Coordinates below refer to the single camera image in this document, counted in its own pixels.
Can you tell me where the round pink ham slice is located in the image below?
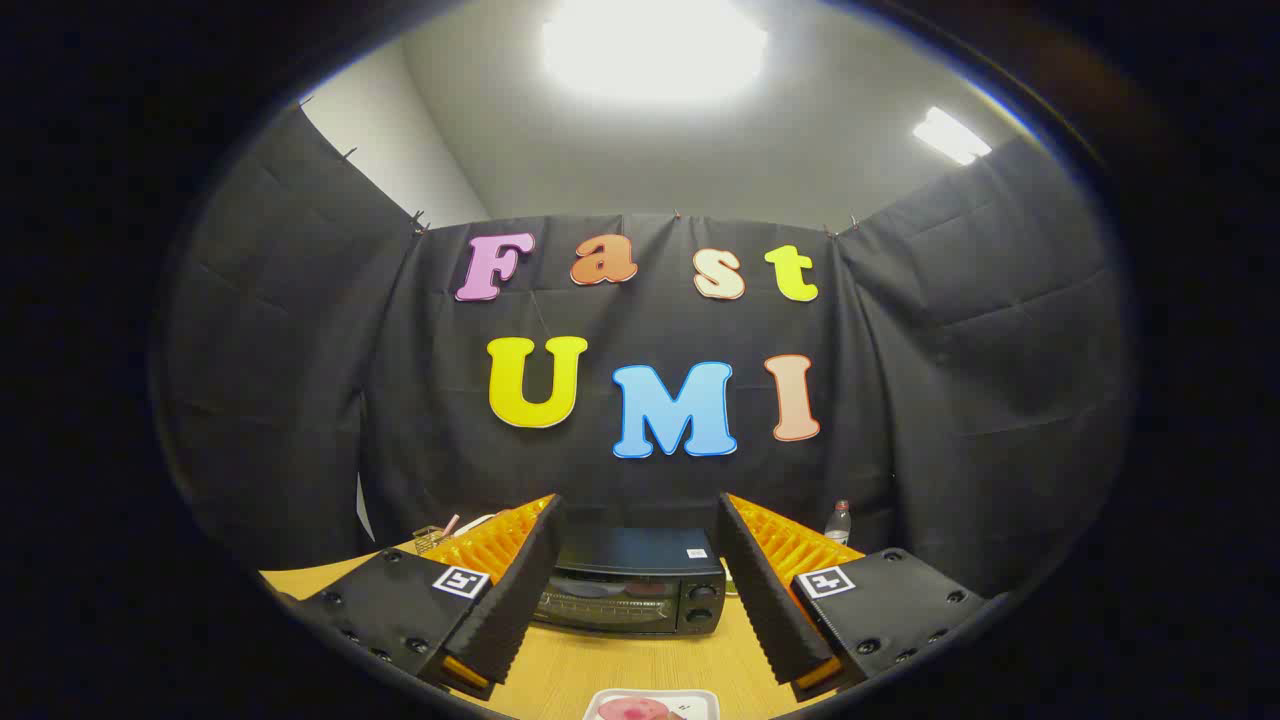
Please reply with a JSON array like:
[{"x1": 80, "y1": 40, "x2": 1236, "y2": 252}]
[{"x1": 597, "y1": 697, "x2": 686, "y2": 720}]

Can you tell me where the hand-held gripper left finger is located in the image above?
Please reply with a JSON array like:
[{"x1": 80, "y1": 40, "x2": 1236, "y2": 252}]
[{"x1": 283, "y1": 493, "x2": 566, "y2": 701}]

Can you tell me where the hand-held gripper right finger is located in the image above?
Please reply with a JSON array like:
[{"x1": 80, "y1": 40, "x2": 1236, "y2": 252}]
[{"x1": 716, "y1": 492, "x2": 986, "y2": 701}]

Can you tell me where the large ceiling light panel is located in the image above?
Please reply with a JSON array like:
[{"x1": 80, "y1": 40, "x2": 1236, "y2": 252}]
[{"x1": 540, "y1": 0, "x2": 771, "y2": 106}]

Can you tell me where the black toaster oven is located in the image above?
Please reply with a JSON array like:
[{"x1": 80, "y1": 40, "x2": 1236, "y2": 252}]
[{"x1": 533, "y1": 527, "x2": 728, "y2": 637}]

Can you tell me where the small ceiling light panel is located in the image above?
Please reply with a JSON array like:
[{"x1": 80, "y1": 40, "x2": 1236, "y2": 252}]
[{"x1": 912, "y1": 106, "x2": 993, "y2": 166}]

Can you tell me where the white square plate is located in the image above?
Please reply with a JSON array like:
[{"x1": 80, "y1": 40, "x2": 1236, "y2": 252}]
[{"x1": 584, "y1": 688, "x2": 721, "y2": 720}]

